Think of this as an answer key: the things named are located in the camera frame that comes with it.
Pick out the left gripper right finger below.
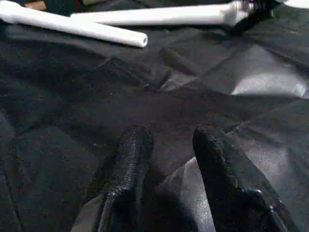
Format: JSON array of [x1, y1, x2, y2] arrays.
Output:
[[192, 125, 290, 232]]

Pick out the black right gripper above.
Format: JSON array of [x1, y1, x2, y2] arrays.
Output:
[[229, 0, 278, 35]]

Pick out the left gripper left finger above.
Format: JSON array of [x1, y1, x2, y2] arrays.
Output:
[[72, 124, 155, 232]]

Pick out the white plastic table leg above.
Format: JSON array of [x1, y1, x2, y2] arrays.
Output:
[[0, 0, 148, 48], [70, 1, 254, 28]]

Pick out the black work mat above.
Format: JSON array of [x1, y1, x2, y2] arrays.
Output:
[[0, 0, 309, 232]]

